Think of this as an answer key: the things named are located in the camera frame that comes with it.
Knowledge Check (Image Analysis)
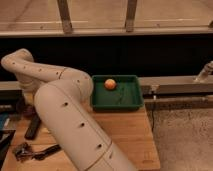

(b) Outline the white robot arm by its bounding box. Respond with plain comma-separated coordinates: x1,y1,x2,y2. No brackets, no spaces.
1,49,137,171

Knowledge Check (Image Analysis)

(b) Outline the purple bowl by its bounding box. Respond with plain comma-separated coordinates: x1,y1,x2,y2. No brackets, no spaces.
16,98,35,117

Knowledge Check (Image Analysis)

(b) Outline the orange fruit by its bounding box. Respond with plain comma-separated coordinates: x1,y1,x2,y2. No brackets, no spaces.
104,79,116,90

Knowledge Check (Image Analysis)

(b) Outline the green plastic tray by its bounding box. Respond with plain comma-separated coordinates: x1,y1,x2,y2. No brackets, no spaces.
90,75,144,111

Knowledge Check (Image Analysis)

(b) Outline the black rectangular remote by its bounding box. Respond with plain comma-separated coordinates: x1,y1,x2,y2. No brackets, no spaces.
24,115,41,140

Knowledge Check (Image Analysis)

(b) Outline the crumpled dark foil wrapper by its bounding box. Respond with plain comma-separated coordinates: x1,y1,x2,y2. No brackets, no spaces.
12,142,33,162

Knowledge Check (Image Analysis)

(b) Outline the dark box at left edge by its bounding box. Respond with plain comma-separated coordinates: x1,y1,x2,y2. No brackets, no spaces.
0,113,17,168

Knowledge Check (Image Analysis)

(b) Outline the black handled tool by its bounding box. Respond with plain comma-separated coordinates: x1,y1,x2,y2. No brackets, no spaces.
33,144,61,160

